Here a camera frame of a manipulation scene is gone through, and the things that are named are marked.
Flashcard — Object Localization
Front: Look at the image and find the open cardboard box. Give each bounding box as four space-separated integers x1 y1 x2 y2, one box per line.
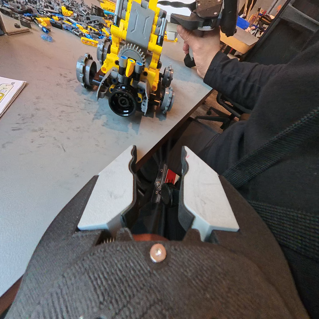
220 26 260 54

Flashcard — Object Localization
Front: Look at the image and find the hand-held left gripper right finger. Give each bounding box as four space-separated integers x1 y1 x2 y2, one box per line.
178 146 240 242

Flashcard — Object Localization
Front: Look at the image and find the yellow toy vehicle model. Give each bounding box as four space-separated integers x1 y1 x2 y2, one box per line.
76 0 176 117

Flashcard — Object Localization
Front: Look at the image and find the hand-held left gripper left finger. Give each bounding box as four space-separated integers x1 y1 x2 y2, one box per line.
77 145 138 231

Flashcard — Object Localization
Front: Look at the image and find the grey desk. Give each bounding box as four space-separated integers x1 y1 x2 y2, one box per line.
0 0 215 297

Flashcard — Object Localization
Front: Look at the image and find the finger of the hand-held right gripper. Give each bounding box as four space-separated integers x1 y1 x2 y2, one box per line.
158 0 198 9

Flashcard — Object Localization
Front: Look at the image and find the person's right hand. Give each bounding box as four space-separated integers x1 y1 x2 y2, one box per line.
176 25 222 79

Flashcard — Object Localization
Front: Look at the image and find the person's dark jacket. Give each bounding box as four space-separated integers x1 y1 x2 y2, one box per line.
172 30 319 319

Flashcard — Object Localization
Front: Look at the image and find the pile of building block pieces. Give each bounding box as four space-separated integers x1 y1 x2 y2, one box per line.
0 0 117 48

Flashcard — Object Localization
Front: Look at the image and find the instruction booklet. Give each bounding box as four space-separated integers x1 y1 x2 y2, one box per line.
0 76 27 118

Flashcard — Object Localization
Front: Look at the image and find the black chair base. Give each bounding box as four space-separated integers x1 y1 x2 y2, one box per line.
195 92 252 130

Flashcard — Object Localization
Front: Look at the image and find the person's right forearm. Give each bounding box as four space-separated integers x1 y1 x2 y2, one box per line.
203 50 299 110

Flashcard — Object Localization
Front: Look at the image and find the metal badge clip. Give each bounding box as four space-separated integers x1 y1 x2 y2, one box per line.
152 162 168 203

